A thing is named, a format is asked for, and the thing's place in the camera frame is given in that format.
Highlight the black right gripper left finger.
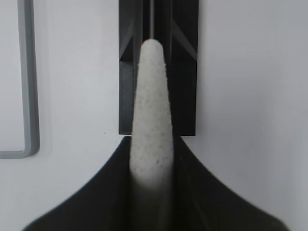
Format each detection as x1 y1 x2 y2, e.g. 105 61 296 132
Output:
24 136 131 231

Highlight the white deer cutting board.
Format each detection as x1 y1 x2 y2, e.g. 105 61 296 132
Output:
0 0 40 159

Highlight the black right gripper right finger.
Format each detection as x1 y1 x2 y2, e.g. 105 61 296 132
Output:
174 137 288 231

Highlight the knife with speckled white handle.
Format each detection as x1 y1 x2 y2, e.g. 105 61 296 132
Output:
128 0 174 193

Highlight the black knife stand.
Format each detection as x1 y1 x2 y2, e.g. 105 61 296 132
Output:
118 0 200 136

